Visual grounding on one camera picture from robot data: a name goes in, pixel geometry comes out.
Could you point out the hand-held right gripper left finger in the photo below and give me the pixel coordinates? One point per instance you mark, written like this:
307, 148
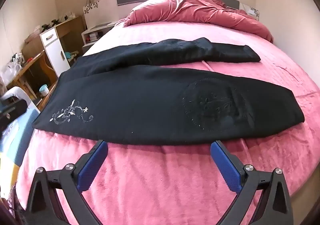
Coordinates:
92, 167

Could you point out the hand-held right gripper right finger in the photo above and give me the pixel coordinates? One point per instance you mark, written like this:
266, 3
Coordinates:
226, 165

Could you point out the black pants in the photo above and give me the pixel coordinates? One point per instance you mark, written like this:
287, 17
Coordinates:
150, 102

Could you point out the blue and white chair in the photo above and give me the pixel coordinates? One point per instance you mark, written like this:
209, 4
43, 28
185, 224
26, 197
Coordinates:
27, 119

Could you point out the clear plastic bag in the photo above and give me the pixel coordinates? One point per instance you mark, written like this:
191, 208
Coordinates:
10, 69

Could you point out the pink bed blanket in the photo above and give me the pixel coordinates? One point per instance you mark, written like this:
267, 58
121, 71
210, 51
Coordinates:
155, 185

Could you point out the wooden shelf unit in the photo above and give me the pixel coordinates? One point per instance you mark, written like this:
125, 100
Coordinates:
32, 44

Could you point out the white cabinet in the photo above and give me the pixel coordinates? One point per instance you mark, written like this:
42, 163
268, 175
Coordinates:
56, 52

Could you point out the teal container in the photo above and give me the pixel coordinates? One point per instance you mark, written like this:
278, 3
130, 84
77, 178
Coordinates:
70, 56

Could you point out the grey nightstand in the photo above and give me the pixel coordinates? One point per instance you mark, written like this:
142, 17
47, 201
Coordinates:
100, 28

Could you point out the white flower-print board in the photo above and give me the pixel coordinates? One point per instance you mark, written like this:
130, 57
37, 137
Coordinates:
100, 12
252, 10

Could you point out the red duvet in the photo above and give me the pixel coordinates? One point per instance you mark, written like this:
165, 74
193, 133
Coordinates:
190, 12

